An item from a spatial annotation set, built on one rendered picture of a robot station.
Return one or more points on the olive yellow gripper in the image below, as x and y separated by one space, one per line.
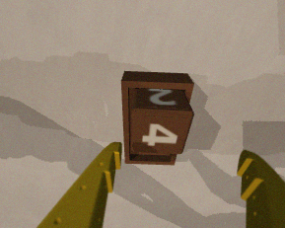
84 204

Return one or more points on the brown calendar cube with white number 4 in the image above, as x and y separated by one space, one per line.
161 120

